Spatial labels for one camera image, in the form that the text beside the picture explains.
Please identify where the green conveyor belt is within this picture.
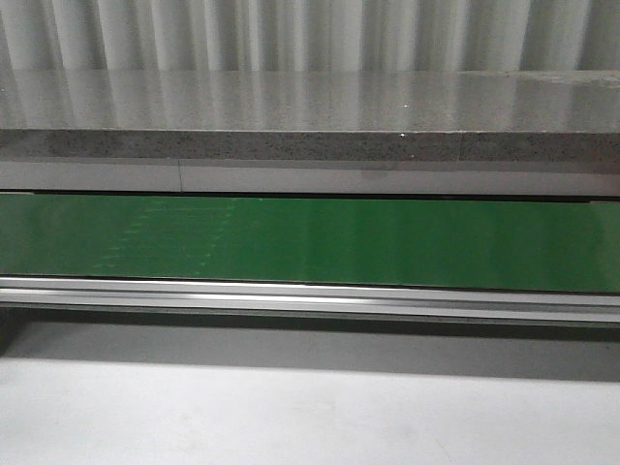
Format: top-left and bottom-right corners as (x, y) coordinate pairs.
(1, 193), (619, 294)

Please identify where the white conveyor back rail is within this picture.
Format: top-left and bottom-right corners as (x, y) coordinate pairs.
(1, 158), (619, 197)

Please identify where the white pleated curtain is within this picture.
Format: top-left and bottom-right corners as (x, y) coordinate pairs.
(1, 1), (619, 72)

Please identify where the grey stone countertop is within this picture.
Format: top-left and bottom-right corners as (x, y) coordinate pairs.
(1, 70), (619, 164)

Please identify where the aluminium conveyor front rail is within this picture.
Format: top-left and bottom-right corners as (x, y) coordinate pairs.
(1, 276), (619, 326)

